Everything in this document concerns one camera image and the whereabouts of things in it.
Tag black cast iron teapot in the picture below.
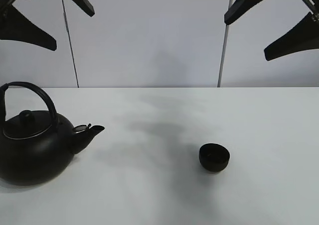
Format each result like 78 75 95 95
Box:
0 82 105 186

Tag small black teacup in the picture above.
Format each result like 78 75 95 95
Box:
198 143 230 173

